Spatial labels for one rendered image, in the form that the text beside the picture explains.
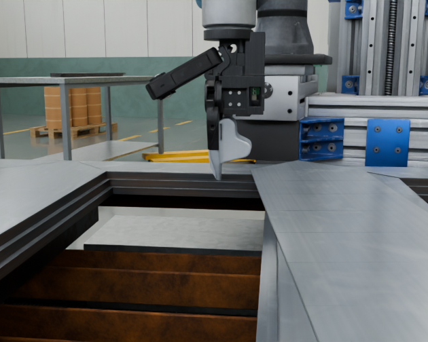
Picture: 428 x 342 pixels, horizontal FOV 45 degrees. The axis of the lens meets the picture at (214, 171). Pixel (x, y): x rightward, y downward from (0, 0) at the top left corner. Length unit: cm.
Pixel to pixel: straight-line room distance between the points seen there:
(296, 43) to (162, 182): 55
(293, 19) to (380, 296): 90
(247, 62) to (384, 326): 47
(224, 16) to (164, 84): 12
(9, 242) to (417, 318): 38
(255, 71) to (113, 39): 1109
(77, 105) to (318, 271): 813
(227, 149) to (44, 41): 1199
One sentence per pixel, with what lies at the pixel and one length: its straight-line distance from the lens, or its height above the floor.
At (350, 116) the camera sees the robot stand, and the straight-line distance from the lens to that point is 118.
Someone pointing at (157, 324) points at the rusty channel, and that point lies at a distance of 64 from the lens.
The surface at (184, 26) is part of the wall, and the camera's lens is 1117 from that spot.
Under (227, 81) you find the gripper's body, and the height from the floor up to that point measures 99.
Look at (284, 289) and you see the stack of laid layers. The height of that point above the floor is 85.
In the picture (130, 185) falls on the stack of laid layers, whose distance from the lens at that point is 82.
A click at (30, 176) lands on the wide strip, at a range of 83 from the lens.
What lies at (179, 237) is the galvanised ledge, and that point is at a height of 68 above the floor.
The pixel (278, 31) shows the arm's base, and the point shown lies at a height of 109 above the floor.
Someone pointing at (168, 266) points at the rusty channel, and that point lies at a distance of 82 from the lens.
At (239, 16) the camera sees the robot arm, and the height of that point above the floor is 107.
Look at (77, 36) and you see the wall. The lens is 1223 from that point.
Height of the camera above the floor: 100
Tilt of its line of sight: 11 degrees down
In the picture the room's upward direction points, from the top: straight up
